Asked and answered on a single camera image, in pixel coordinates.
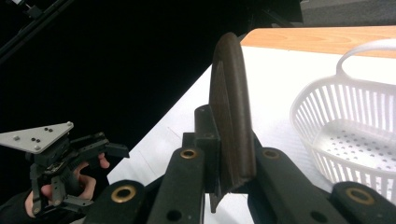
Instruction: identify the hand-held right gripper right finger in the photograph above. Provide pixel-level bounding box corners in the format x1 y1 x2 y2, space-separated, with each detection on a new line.
250 132 263 150

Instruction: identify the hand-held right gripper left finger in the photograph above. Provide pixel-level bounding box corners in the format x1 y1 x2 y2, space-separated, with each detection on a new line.
182 105 223 215

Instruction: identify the white plastic basket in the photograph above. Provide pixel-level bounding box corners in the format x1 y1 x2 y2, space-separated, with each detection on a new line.
290 38 396 203

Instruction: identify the black metal stand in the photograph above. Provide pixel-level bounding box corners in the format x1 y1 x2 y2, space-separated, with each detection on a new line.
0 0 75 64

